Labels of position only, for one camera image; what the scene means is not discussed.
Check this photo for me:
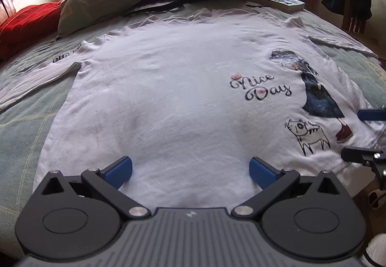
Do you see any white printed t-shirt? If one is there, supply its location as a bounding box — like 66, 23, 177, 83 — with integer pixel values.
0, 8, 386, 207

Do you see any thick paperback book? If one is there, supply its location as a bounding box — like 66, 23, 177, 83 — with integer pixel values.
249, 0, 306, 13

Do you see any white fluffy cloth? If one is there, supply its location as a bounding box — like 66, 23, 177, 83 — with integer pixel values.
360, 234, 386, 267

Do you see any wooden chair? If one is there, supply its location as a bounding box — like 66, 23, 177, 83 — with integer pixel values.
341, 9, 368, 40

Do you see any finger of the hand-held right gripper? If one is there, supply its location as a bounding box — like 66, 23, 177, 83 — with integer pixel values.
341, 147, 386, 179
358, 108, 386, 122

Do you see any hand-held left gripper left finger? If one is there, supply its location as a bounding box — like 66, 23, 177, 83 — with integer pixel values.
39, 156, 151, 220

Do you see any green checked blanket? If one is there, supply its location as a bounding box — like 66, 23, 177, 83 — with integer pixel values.
0, 2, 386, 255

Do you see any wooden headboard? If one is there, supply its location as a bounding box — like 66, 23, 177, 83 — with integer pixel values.
0, 0, 17, 25

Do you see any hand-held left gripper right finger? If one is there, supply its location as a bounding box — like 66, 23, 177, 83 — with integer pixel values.
231, 157, 345, 220

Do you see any red pillow at left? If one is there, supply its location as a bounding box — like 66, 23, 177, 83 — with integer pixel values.
0, 0, 64, 60

